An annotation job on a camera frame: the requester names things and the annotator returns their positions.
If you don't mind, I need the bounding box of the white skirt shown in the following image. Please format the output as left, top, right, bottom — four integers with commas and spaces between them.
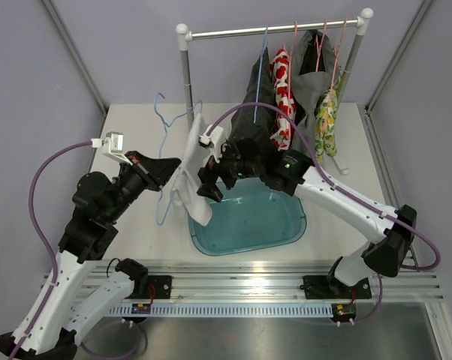
170, 113, 212, 227

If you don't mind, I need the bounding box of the blue wire hanger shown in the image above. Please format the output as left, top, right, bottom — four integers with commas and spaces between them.
153, 92, 204, 226
253, 23, 269, 124

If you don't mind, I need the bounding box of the teal plastic basin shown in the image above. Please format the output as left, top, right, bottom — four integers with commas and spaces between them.
188, 178, 307, 257

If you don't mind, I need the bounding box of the dark grey dotted skirt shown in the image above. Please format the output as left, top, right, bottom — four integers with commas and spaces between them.
228, 48, 276, 152

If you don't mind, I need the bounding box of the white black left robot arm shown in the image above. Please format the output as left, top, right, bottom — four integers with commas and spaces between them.
0, 151, 181, 359

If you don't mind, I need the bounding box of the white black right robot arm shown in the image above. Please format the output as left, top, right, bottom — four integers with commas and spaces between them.
197, 135, 417, 299

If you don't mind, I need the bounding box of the red poppy print skirt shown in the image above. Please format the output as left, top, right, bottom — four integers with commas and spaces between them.
270, 47, 297, 151

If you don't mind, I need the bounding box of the lemon print skirt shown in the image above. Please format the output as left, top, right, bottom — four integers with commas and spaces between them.
314, 83, 339, 164

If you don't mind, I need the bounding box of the pink hanger with poppy skirt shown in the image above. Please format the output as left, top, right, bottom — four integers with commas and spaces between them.
286, 20, 298, 116

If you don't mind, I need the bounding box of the silver clothes rack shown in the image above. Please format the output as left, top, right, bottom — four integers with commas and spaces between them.
175, 7, 375, 176

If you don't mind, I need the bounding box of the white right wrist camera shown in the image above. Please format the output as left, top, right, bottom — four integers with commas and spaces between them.
198, 124, 226, 163

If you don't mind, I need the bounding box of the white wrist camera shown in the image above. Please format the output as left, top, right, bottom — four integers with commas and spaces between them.
91, 131, 133, 165
198, 124, 226, 163

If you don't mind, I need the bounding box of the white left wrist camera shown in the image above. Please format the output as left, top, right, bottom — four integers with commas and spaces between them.
91, 131, 133, 165

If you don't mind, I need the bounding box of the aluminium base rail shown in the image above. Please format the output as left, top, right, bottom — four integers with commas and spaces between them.
37, 258, 445, 303

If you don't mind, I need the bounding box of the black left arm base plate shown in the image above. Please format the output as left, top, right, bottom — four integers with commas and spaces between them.
129, 275, 173, 300

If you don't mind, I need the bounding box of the white slotted cable duct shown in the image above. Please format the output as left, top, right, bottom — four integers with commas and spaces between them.
106, 302, 333, 318

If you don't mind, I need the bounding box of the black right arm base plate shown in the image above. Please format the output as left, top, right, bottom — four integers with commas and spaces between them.
300, 275, 372, 300

